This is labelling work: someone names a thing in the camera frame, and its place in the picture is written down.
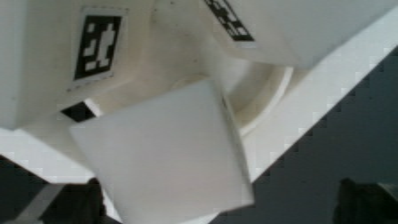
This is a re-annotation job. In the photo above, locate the white right fence bar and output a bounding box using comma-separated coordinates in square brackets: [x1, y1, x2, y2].
[241, 6, 398, 181]

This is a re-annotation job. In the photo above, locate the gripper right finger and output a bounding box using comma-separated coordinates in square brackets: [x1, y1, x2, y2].
[333, 178, 398, 224]

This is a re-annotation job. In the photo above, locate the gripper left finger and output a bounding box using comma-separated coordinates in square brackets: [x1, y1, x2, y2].
[14, 178, 118, 224]

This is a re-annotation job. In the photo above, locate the white round stool seat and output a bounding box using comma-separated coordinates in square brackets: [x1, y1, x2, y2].
[58, 0, 296, 138]

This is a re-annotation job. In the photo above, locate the white front fence bar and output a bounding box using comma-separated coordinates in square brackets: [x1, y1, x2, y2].
[0, 113, 93, 184]

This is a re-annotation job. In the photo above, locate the white stool leg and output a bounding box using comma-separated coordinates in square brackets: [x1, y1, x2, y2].
[69, 79, 253, 224]
[0, 0, 154, 130]
[197, 0, 398, 68]

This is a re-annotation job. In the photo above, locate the white fence bar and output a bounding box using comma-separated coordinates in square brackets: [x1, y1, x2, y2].
[241, 6, 398, 181]
[0, 113, 93, 184]

